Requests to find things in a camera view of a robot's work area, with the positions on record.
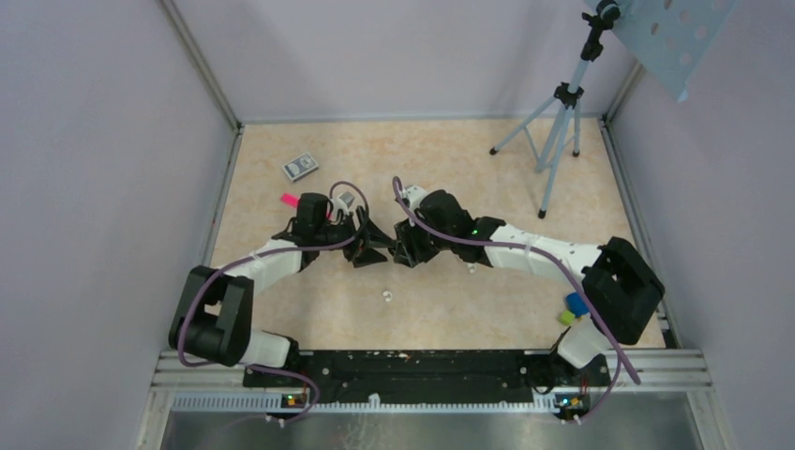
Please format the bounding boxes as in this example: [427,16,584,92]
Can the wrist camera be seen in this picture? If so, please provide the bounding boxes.
[399,185,428,210]
[332,191,355,214]

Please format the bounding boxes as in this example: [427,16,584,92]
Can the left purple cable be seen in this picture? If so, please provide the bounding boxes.
[176,180,371,427]

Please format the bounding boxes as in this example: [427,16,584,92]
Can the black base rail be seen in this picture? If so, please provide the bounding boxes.
[243,350,610,405]

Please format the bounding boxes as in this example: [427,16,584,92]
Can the purple cable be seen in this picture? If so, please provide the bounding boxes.
[391,176,642,424]
[176,180,371,427]

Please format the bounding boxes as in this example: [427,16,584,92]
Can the pink block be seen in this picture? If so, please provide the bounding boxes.
[280,193,300,208]

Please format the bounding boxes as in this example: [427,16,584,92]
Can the green cube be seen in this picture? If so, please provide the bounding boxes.
[558,310,577,326]

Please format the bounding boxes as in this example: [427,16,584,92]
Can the light blue tripod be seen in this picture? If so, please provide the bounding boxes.
[488,0,623,219]

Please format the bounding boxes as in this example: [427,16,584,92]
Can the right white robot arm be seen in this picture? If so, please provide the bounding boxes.
[394,185,666,386]

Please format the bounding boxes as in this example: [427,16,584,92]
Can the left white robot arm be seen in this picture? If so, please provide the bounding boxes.
[168,192,397,388]

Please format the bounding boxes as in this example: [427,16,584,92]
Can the perforated blue panel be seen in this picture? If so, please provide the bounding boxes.
[585,0,737,102]

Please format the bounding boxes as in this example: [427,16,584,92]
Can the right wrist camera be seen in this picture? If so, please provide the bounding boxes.
[399,185,428,210]

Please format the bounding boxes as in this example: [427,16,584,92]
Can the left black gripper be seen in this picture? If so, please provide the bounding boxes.
[316,206,398,268]

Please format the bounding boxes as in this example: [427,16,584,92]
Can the card deck box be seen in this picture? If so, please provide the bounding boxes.
[281,153,319,182]

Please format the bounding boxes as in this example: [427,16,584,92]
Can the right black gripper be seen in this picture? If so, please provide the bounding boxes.
[396,211,456,269]

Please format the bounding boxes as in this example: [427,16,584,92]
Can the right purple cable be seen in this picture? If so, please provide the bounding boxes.
[391,176,642,424]

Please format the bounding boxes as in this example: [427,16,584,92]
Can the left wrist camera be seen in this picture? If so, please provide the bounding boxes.
[332,191,355,214]

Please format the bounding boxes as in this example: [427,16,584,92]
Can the blue toy block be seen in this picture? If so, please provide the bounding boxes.
[564,292,590,318]

